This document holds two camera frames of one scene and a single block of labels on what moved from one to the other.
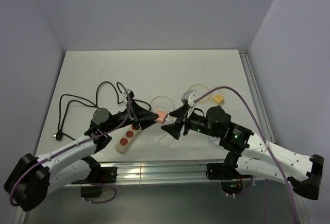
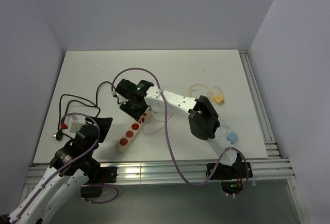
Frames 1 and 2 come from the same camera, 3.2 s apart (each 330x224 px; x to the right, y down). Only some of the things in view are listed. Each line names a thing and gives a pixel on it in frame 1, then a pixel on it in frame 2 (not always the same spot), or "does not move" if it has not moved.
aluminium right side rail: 262,107 does not move
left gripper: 138,113 to 104,124
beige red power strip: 125,141 does not move
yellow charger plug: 218,98 does not move
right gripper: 174,128 to 135,114
